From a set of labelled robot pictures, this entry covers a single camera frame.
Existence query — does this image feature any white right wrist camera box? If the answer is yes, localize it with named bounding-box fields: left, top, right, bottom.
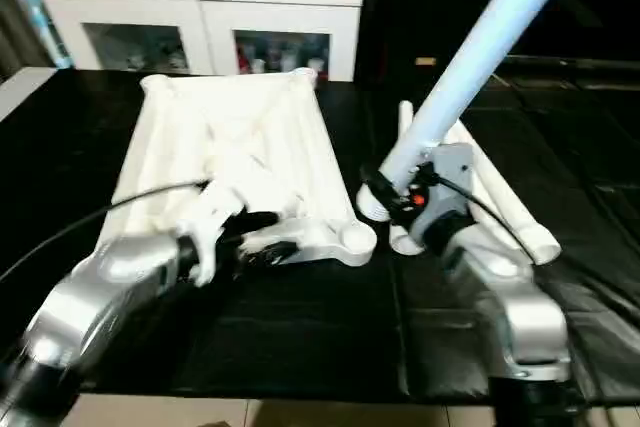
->
left=425, top=142, right=476, bottom=213

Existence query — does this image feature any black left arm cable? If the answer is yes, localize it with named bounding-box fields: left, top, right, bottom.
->
left=0, top=180, right=211, bottom=283

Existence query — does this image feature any white plastic table leg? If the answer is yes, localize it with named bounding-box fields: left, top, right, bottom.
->
left=455, top=122, right=563, bottom=260
left=388, top=100, right=429, bottom=255
left=440, top=122, right=546, bottom=266
left=357, top=0, right=591, bottom=223

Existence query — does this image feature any black work mat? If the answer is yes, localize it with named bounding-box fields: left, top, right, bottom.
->
left=0, top=67, right=640, bottom=403

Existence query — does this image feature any teal plastic object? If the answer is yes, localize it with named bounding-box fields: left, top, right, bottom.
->
left=0, top=0, right=66, bottom=68

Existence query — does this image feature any dark metal rail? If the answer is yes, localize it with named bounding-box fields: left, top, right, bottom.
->
left=500, top=55, right=640, bottom=70

